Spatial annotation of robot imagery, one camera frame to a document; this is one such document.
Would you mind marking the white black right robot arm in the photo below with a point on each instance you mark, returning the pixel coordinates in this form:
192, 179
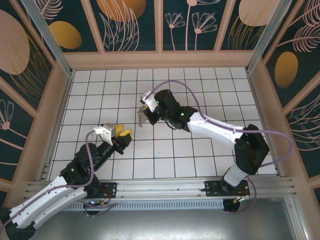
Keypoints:
215, 127

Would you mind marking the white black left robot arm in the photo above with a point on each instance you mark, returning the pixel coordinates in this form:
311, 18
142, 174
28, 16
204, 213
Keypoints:
45, 197

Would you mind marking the black round base cover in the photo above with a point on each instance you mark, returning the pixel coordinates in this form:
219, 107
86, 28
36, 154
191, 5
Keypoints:
231, 206
91, 211

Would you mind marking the grey metal sheet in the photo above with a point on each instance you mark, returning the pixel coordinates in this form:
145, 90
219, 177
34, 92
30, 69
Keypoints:
160, 225

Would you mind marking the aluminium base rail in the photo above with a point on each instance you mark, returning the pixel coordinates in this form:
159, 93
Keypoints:
160, 190

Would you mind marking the aluminium frame post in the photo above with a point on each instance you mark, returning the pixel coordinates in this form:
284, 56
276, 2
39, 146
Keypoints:
50, 37
265, 37

